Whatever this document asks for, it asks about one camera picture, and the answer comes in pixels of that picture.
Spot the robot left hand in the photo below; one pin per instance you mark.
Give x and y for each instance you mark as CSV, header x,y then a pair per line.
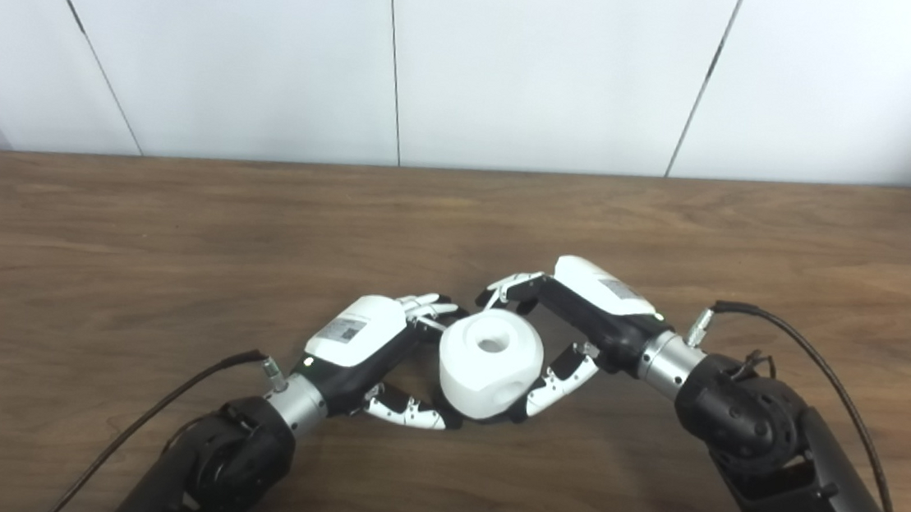
x,y
357,338

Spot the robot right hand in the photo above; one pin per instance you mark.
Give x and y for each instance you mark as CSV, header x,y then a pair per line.
x,y
604,306

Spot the round white piece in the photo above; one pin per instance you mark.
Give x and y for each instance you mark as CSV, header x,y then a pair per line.
x,y
482,374

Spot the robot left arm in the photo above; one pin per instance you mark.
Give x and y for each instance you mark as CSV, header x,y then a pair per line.
x,y
223,458

